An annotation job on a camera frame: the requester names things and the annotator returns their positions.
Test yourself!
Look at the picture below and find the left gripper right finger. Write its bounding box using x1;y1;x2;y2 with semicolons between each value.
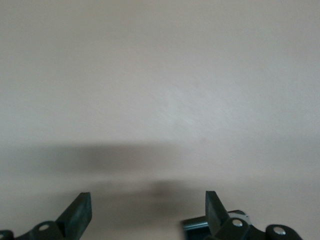
205;190;266;240

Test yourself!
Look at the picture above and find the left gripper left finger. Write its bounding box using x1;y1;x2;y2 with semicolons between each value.
14;192;93;240

